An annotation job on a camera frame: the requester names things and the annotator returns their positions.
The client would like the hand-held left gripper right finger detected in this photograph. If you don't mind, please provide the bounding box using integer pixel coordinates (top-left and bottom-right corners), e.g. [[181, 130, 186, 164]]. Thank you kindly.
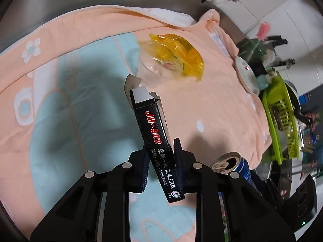
[[173, 137, 296, 242]]

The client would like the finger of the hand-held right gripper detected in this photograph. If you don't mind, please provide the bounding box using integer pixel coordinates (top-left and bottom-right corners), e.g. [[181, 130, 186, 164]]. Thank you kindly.
[[249, 169, 287, 207]]

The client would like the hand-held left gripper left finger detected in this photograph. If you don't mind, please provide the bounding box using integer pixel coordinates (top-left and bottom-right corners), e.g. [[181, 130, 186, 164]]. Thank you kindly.
[[30, 144, 152, 242]]

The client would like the blue drink can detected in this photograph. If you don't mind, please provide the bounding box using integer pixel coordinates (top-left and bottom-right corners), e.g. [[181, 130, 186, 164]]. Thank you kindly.
[[211, 152, 253, 182]]

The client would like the black cardboard box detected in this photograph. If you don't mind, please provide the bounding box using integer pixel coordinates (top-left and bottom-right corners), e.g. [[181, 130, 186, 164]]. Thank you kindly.
[[124, 74, 186, 204]]

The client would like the green plastic dish rack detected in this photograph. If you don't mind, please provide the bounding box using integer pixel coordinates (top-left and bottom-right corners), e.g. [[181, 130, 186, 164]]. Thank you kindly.
[[261, 71, 302, 165]]

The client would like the peach printed towel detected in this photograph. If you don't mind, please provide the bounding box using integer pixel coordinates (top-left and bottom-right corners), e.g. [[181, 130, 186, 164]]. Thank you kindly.
[[0, 8, 272, 242]]

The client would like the teal cup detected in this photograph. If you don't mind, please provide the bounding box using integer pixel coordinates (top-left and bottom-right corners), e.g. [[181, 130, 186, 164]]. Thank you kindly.
[[257, 74, 272, 89]]

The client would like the clear cup with yellow film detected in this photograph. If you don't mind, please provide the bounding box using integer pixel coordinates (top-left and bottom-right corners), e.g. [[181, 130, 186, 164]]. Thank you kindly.
[[137, 32, 205, 83]]

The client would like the white plate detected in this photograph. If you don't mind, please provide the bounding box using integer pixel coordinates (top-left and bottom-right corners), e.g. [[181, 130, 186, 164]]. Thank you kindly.
[[235, 56, 260, 95]]

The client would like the pink brush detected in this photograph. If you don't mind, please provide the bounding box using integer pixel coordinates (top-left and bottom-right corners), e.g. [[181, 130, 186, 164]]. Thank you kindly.
[[256, 21, 271, 41]]

